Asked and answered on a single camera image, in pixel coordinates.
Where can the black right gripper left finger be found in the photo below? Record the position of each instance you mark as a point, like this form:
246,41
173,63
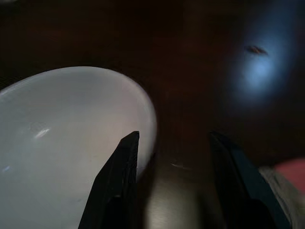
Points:
116,181

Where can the white ceramic bowl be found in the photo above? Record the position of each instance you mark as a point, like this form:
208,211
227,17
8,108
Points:
62,133

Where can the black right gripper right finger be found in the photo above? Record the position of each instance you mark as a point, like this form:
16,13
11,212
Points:
240,188

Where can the pink and grey cloth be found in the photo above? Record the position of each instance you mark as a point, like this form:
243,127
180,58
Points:
286,181

